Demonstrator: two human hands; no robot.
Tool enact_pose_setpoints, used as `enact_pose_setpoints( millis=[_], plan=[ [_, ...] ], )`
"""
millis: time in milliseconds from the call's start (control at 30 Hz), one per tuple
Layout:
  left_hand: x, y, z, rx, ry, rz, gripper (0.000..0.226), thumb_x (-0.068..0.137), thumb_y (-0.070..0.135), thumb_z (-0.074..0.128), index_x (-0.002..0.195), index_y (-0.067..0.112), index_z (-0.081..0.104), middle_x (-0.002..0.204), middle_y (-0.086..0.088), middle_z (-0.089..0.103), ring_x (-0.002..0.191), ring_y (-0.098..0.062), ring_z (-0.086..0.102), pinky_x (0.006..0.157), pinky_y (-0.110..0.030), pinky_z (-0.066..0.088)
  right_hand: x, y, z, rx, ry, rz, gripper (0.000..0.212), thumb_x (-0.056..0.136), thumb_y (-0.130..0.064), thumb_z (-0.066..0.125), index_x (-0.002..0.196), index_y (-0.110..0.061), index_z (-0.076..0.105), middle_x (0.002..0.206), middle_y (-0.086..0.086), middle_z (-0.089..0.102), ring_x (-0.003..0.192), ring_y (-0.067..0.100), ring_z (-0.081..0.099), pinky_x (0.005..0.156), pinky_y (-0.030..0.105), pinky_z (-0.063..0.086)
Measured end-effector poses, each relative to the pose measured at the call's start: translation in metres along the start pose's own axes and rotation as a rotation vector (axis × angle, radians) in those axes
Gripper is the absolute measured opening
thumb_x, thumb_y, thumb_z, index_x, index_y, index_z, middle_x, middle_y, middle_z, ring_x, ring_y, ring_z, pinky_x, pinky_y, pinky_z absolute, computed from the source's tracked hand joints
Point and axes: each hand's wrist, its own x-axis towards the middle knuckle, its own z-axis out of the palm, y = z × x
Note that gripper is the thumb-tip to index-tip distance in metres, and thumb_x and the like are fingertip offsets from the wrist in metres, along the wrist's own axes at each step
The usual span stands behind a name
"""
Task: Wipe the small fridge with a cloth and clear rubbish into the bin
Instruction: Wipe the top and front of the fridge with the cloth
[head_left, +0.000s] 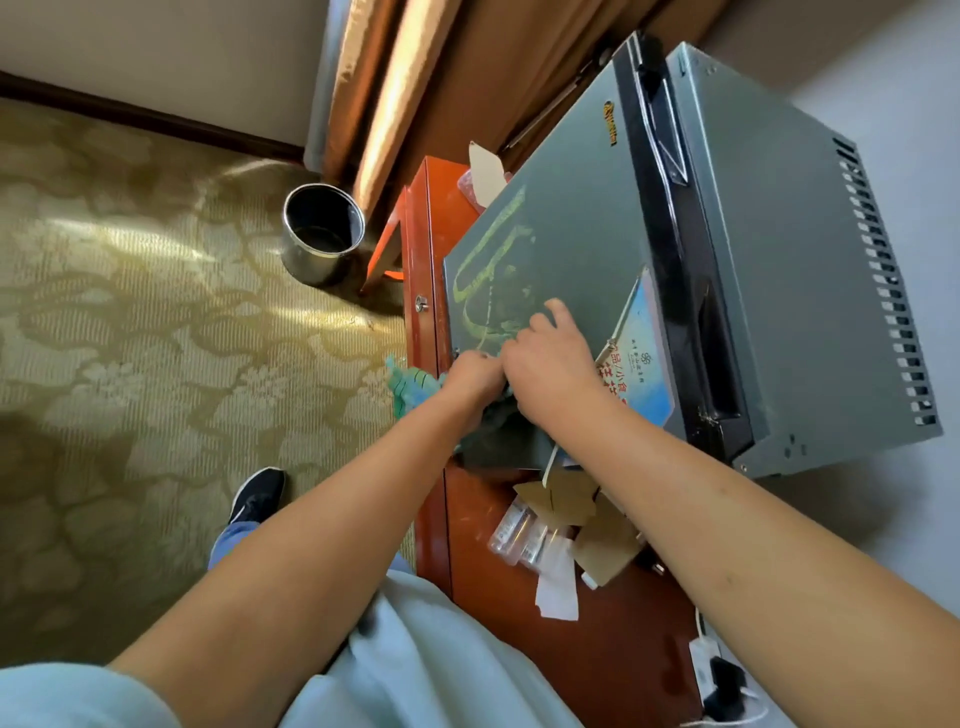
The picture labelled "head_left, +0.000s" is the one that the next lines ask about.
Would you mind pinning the person's left hand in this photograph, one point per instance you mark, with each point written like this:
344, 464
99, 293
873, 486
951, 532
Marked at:
476, 382

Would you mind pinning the person's right hand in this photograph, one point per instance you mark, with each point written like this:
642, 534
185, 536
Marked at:
555, 367

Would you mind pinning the green blue cleaning cloth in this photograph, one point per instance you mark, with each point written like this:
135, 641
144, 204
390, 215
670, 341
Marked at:
412, 386

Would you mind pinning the brown cardboard pieces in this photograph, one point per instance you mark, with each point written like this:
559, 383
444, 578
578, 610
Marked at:
566, 499
607, 547

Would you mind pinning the white paper slip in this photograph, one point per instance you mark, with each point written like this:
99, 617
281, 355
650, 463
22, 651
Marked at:
559, 592

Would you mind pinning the grey mini fridge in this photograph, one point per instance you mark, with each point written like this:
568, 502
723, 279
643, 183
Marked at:
787, 262

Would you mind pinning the person's right forearm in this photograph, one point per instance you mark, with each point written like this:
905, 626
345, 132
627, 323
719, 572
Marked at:
787, 585

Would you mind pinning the person's left forearm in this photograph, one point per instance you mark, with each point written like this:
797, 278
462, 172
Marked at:
300, 562

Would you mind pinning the person's left black shoe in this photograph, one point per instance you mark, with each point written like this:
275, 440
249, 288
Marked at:
259, 495

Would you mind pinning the person's legs in blue jeans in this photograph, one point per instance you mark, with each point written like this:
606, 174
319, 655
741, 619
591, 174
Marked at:
229, 544

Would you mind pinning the person's grey shirt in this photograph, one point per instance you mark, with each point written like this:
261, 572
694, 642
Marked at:
435, 675

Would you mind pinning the round metal trash bin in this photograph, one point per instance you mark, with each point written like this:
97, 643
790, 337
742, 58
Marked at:
321, 236

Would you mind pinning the grey metal lamp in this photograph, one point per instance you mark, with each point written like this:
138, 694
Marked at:
555, 101

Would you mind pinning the brown curtain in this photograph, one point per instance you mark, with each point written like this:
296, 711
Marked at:
480, 90

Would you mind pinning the white sheer curtain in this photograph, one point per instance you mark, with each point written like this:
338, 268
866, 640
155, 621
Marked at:
326, 82

